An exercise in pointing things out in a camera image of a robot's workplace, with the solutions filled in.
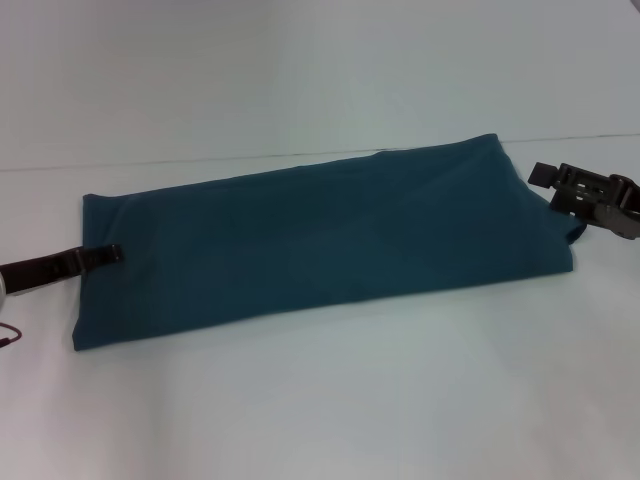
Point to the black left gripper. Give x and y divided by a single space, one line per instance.
40 270

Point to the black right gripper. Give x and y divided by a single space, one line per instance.
602 197

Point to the teal t-shirt with FREE print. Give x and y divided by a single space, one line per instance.
320 240

